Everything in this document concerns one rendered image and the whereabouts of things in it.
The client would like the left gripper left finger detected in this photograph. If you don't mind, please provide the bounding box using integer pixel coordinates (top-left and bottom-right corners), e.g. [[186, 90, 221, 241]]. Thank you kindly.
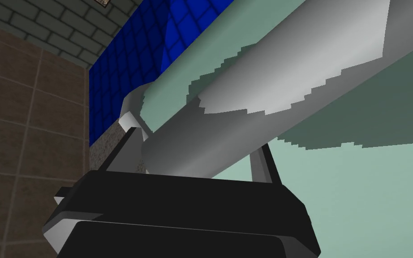
[[99, 127, 148, 174]]

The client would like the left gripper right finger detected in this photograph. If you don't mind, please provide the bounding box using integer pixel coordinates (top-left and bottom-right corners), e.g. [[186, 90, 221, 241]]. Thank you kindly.
[[249, 143, 283, 185]]

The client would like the grey bar handle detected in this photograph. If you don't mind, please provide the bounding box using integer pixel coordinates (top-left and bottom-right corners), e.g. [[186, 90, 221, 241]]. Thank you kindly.
[[118, 0, 413, 179]]

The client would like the pale green cupboard door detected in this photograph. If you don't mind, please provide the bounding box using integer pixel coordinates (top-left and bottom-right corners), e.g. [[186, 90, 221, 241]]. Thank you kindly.
[[140, 0, 413, 258]]

